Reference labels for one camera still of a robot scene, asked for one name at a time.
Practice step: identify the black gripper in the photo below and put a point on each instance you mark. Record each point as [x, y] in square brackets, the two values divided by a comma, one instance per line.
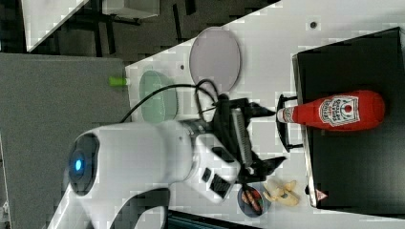
[224, 129]

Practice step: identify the red ketchup bottle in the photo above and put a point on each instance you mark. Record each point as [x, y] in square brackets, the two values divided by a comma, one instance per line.
[347, 112]

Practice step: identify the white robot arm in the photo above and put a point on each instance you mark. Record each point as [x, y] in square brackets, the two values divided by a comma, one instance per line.
[119, 176]

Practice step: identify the peeled banana toy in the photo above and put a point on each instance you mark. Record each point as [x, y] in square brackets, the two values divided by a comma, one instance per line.
[282, 193]

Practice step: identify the blue bowl with fruit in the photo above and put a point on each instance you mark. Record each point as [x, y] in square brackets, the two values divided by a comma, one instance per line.
[252, 201]

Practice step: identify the grey round plate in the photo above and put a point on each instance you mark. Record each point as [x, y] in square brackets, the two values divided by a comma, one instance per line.
[215, 55]

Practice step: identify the green perforated colander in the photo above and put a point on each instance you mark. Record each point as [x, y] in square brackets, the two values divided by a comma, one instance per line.
[161, 106]

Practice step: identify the green marker on table edge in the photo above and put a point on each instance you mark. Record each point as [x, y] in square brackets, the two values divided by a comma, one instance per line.
[118, 81]

